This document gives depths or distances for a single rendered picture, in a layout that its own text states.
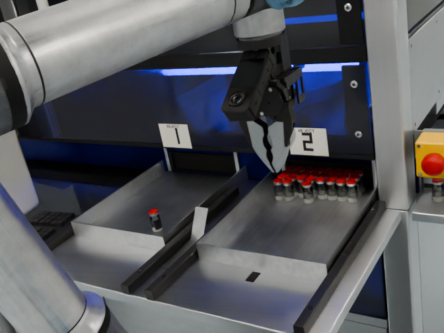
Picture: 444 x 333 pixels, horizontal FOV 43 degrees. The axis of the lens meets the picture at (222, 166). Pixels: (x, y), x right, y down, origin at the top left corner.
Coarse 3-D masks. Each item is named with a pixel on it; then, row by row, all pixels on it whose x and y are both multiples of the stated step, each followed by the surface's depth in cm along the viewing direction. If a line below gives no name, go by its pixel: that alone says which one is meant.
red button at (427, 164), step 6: (426, 156) 102; (432, 156) 101; (438, 156) 101; (426, 162) 101; (432, 162) 100; (438, 162) 100; (426, 168) 102; (432, 168) 101; (438, 168) 100; (432, 174) 102; (438, 174) 101
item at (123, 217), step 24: (120, 192) 138; (144, 192) 142; (168, 192) 139; (192, 192) 137; (216, 192) 127; (96, 216) 132; (120, 216) 132; (144, 216) 129; (168, 216) 127; (192, 216) 120; (120, 240) 119; (144, 240) 115; (168, 240) 113
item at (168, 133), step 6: (162, 126) 135; (168, 126) 134; (174, 126) 133; (180, 126) 132; (186, 126) 131; (162, 132) 136; (168, 132) 135; (174, 132) 134; (180, 132) 133; (186, 132) 132; (162, 138) 137; (168, 138) 136; (174, 138) 135; (180, 138) 134; (186, 138) 133; (168, 144) 136; (174, 144) 135; (180, 144) 134; (186, 144) 133
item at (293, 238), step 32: (256, 192) 126; (224, 224) 115; (256, 224) 117; (288, 224) 114; (320, 224) 112; (352, 224) 104; (224, 256) 105; (256, 256) 101; (288, 256) 104; (320, 256) 102
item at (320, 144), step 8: (296, 128) 116; (304, 128) 115; (312, 128) 114; (320, 128) 113; (296, 136) 117; (304, 136) 116; (312, 136) 115; (320, 136) 114; (296, 144) 118; (312, 144) 116; (320, 144) 115; (296, 152) 118; (304, 152) 117; (312, 152) 116; (320, 152) 115
